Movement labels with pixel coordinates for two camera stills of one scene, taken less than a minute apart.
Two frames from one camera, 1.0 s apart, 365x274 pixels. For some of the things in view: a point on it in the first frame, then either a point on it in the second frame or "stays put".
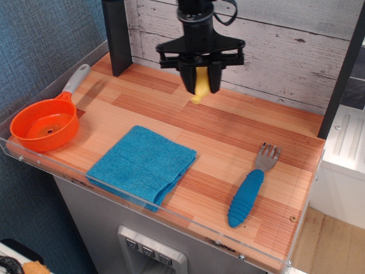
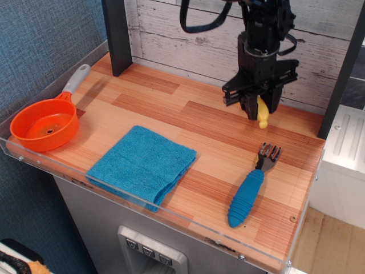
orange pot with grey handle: (48, 124) stays put
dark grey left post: (118, 35) stays put
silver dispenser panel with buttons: (146, 254) stays put
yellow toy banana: (202, 84) to (263, 112)
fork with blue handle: (247, 190) stays put
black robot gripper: (201, 53) to (256, 72)
